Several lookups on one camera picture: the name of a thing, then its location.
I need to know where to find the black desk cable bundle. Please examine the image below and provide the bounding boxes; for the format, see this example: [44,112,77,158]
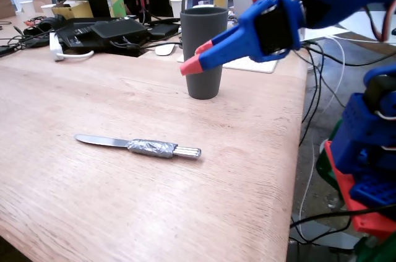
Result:
[0,20,52,55]

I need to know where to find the red robot base plate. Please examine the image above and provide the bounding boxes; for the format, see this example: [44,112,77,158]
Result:
[323,140,396,241]

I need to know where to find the white keyboard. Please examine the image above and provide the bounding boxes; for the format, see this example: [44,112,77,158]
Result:
[176,54,279,74]

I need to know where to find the dark gray tall cup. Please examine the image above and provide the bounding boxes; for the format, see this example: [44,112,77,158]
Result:
[179,7,229,100]

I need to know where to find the black headphones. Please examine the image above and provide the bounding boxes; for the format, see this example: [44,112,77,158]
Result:
[23,15,66,37]

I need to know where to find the black flat electronic device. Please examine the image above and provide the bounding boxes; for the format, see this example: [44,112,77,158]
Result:
[57,17,109,51]

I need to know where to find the black external drive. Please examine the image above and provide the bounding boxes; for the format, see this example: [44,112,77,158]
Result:
[147,23,180,39]

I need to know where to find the servo wire bundle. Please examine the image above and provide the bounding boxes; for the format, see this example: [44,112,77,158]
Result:
[363,3,392,42]

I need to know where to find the white paper cup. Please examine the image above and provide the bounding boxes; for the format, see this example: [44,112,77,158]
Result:
[40,4,56,18]
[19,0,37,17]
[170,0,189,18]

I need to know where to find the green table clamp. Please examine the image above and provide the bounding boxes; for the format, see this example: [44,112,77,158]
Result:
[315,119,396,262]

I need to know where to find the white hanging cable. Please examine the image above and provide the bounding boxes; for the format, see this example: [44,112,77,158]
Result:
[299,35,346,242]

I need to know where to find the yellow cardboard box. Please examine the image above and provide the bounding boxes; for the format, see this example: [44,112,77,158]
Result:
[51,0,93,20]

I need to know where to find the metal knife gray taped handle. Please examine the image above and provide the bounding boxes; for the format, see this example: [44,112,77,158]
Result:
[74,133,202,160]

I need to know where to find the blue gripper black motor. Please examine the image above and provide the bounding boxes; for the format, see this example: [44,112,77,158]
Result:
[179,0,303,76]

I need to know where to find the brown cardboard box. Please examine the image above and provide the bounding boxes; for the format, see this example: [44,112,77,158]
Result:
[0,0,16,19]

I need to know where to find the white computer mouse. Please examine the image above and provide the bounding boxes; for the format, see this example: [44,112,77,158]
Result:
[154,43,176,56]

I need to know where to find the black floor cable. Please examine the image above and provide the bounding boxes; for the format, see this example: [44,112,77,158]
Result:
[290,203,396,229]

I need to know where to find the white charger with cable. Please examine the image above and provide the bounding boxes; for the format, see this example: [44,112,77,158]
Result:
[48,31,95,61]

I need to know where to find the white round table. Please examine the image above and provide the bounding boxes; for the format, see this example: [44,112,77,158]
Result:
[338,11,396,39]

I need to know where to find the black hanging cable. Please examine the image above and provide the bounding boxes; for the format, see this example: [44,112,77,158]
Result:
[298,41,325,147]

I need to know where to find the black dock box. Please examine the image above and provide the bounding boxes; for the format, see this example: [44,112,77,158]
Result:
[89,19,149,46]

